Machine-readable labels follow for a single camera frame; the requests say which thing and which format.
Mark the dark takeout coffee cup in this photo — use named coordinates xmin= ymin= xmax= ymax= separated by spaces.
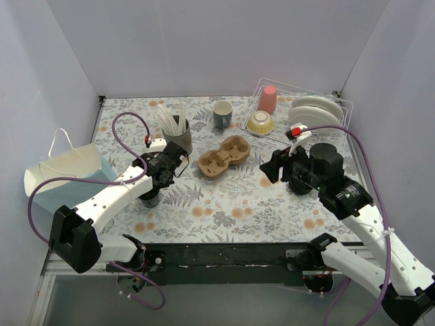
xmin=139 ymin=189 xmax=160 ymax=209

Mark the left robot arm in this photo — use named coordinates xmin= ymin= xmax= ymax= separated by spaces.
xmin=48 ymin=142 xmax=188 ymax=274

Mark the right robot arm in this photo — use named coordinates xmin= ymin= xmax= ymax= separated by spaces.
xmin=260 ymin=143 xmax=434 ymax=325

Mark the grey straw holder cup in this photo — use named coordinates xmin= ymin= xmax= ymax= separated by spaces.
xmin=162 ymin=119 xmax=193 ymax=156

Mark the brown cardboard cup carrier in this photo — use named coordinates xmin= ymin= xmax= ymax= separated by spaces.
xmin=197 ymin=135 xmax=251 ymax=179

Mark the yellow patterned bowl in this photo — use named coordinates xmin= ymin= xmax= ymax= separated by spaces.
xmin=247 ymin=111 xmax=275 ymax=134

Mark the white plate front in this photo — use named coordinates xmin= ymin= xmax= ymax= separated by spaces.
xmin=288 ymin=105 xmax=340 ymax=127

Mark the white plate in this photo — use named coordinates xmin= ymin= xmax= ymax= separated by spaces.
xmin=288 ymin=105 xmax=340 ymax=127
xmin=292 ymin=94 xmax=344 ymax=120

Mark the pink plastic cup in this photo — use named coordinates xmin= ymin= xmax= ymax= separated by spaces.
xmin=258 ymin=85 xmax=277 ymax=114

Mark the white plate back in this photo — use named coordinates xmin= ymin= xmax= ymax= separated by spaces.
xmin=292 ymin=94 xmax=344 ymax=120

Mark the white blue paper bag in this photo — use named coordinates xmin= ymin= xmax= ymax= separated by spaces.
xmin=24 ymin=143 xmax=117 ymax=214

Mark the blue ceramic mug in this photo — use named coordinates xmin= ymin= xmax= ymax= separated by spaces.
xmin=213 ymin=100 xmax=232 ymax=130

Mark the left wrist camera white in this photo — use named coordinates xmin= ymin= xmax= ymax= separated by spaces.
xmin=144 ymin=135 xmax=167 ymax=153

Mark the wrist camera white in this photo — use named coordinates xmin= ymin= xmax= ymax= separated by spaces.
xmin=144 ymin=135 xmax=167 ymax=153
xmin=286 ymin=123 xmax=312 ymax=155

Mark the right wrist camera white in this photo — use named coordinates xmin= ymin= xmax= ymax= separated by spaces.
xmin=286 ymin=123 xmax=312 ymax=155

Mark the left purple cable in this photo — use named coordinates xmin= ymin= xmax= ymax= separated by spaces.
xmin=27 ymin=111 xmax=167 ymax=310

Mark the purple cable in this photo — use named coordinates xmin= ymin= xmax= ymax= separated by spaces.
xmin=304 ymin=124 xmax=392 ymax=326
xmin=27 ymin=111 xmax=167 ymax=310

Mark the white wire dish rack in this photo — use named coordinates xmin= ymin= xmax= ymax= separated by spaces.
xmin=240 ymin=78 xmax=353 ymax=156

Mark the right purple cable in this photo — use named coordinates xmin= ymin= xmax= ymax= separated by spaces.
xmin=304 ymin=124 xmax=392 ymax=326

